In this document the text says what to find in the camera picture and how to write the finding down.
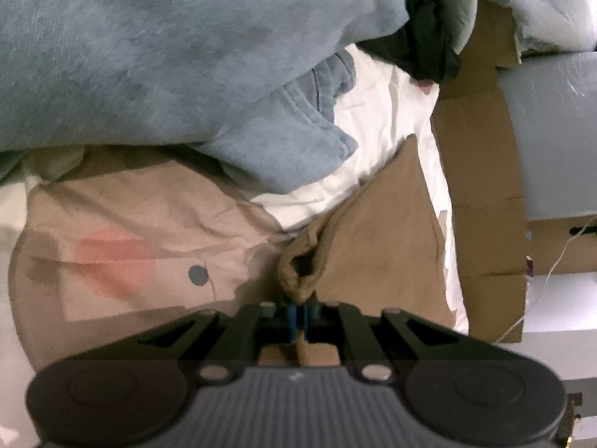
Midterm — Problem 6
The white plastic-wrapped bedding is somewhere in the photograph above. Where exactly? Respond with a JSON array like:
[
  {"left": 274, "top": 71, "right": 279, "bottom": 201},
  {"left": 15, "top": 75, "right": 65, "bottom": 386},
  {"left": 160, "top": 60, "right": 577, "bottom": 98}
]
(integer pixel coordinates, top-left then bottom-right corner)
[{"left": 476, "top": 0, "right": 597, "bottom": 59}]

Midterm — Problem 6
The white cable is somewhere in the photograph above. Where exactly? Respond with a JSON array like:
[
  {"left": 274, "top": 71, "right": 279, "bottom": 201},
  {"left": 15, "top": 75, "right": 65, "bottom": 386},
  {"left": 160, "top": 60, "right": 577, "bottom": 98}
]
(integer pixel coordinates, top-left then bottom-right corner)
[{"left": 497, "top": 217, "right": 597, "bottom": 342}]

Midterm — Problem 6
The brown printed t-shirt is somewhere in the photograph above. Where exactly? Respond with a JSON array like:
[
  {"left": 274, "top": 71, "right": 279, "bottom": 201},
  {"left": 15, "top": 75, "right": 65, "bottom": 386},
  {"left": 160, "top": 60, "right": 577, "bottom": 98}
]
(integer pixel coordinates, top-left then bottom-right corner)
[{"left": 259, "top": 134, "right": 455, "bottom": 367}]

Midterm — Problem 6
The grey plush toy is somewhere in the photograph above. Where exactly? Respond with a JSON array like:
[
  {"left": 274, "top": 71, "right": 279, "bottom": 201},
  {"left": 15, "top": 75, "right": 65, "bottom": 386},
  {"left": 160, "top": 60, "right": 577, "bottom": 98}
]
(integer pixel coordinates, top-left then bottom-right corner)
[{"left": 430, "top": 0, "right": 477, "bottom": 54}]

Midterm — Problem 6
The black clothing pile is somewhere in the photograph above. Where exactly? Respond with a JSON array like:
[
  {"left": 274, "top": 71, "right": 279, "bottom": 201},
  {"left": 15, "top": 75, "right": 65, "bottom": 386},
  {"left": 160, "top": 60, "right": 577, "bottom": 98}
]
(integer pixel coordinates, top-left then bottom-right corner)
[{"left": 359, "top": 0, "right": 462, "bottom": 81}]

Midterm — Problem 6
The brown cardboard sheet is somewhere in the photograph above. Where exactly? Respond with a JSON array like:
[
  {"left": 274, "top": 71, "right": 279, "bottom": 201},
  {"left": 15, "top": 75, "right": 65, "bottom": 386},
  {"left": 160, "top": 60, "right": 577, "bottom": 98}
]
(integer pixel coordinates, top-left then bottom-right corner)
[{"left": 431, "top": 0, "right": 597, "bottom": 343}]

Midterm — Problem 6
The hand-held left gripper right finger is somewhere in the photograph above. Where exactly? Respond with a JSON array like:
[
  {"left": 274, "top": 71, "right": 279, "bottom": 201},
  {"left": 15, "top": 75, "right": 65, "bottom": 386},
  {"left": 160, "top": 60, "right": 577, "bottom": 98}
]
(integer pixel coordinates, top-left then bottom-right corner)
[{"left": 301, "top": 302, "right": 467, "bottom": 381}]

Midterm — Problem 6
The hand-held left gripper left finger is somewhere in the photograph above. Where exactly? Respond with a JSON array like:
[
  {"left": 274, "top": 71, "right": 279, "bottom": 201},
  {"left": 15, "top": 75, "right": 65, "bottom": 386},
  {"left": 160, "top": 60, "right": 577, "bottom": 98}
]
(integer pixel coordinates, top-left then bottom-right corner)
[{"left": 137, "top": 301, "right": 299, "bottom": 381}]

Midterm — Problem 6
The grey washing machine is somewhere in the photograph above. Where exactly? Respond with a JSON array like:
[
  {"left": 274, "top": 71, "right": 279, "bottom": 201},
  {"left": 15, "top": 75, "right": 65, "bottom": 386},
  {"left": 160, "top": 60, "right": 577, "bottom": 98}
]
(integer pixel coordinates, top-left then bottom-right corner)
[{"left": 497, "top": 51, "right": 597, "bottom": 222}]

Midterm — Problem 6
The grey-blue sweatshirt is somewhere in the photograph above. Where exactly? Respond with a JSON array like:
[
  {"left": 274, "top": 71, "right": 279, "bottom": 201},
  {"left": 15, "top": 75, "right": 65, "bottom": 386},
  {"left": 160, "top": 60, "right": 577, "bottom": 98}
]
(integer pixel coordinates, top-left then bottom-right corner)
[{"left": 0, "top": 0, "right": 411, "bottom": 194}]

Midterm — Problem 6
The white cartoon-print bed sheet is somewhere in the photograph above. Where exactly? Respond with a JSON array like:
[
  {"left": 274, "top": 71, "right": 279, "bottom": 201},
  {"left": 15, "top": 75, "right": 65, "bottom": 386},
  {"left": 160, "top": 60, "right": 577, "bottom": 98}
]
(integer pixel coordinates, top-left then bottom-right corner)
[{"left": 0, "top": 42, "right": 469, "bottom": 448}]

